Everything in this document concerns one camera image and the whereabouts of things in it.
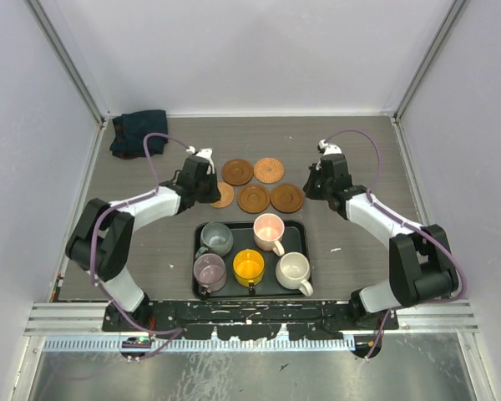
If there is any woven rattan coaster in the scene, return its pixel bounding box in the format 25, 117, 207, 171
254, 157, 285, 184
210, 182, 235, 208

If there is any brown wooden saucer coaster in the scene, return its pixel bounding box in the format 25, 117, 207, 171
221, 159, 254, 186
271, 184, 305, 214
237, 184, 271, 214

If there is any pink ceramic mug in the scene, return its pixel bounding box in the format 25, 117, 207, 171
253, 213, 285, 256

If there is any cream ceramic mug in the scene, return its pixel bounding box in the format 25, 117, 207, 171
276, 252, 314, 297

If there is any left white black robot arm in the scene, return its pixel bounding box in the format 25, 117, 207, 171
65, 148, 220, 331

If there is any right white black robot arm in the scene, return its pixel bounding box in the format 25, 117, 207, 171
303, 154, 460, 329

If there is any grey ceramic mug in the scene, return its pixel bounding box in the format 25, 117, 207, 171
195, 222, 234, 258

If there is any black serving tray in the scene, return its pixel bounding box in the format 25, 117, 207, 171
191, 221, 304, 300

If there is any dark blue folded cloth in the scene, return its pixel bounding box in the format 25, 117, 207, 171
109, 109, 168, 160

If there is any lilac ceramic mug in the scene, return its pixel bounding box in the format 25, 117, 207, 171
193, 253, 226, 297

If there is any yellow ceramic mug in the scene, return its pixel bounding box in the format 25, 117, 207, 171
232, 249, 265, 295

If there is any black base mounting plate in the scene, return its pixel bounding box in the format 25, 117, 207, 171
102, 299, 401, 340

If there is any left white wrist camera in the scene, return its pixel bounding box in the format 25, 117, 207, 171
185, 146, 215, 174

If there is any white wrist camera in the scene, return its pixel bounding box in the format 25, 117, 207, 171
317, 140, 342, 156
185, 146, 215, 174

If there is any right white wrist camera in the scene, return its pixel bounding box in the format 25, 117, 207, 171
317, 140, 342, 156

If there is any aluminium frame rail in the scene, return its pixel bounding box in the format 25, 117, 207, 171
24, 301, 479, 336

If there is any white slotted cable duct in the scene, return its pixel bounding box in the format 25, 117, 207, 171
43, 335, 356, 353

